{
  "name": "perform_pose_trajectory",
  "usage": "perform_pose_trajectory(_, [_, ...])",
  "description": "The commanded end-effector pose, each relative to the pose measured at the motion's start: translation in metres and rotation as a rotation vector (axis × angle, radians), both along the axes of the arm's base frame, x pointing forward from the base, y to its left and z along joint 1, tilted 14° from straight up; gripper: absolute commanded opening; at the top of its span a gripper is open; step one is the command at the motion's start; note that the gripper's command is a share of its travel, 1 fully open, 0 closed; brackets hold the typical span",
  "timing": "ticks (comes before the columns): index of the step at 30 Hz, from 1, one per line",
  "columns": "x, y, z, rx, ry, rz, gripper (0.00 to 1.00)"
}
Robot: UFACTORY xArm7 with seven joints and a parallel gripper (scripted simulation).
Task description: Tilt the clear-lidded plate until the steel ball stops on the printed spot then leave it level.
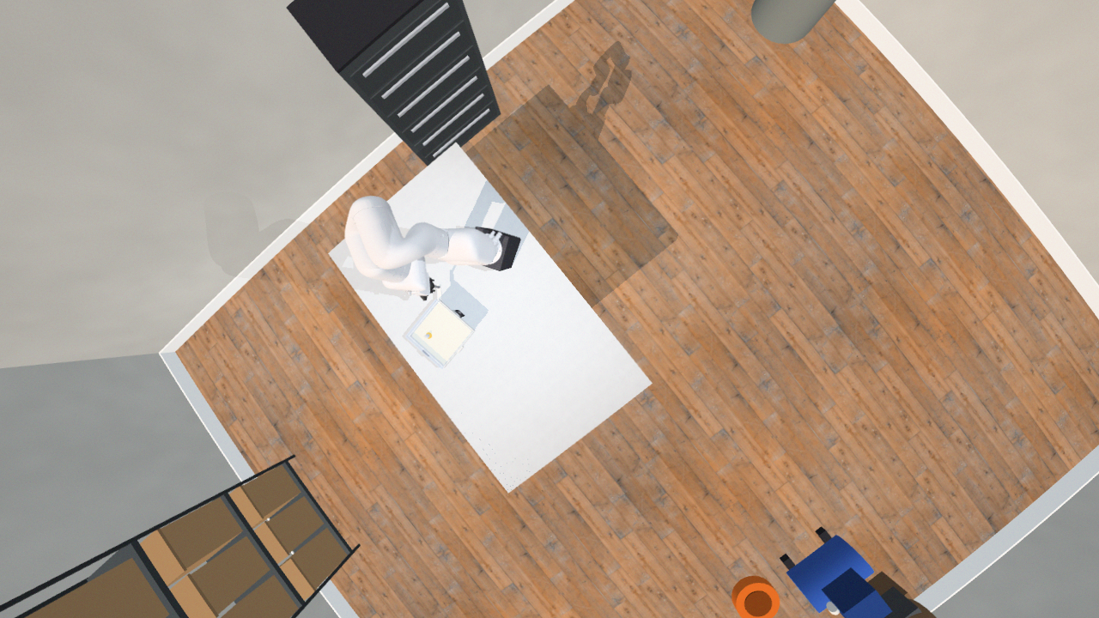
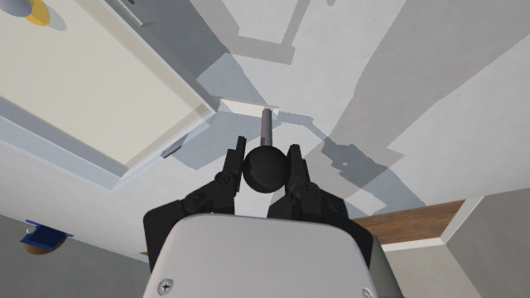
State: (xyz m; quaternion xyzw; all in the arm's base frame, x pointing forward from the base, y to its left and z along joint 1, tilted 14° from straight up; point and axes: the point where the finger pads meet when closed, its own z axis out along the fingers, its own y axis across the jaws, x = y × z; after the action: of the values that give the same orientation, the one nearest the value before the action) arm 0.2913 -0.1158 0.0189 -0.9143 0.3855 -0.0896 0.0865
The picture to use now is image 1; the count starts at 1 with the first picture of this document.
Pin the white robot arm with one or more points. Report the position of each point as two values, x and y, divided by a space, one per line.
375 241

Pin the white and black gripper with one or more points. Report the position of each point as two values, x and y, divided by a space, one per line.
424 294

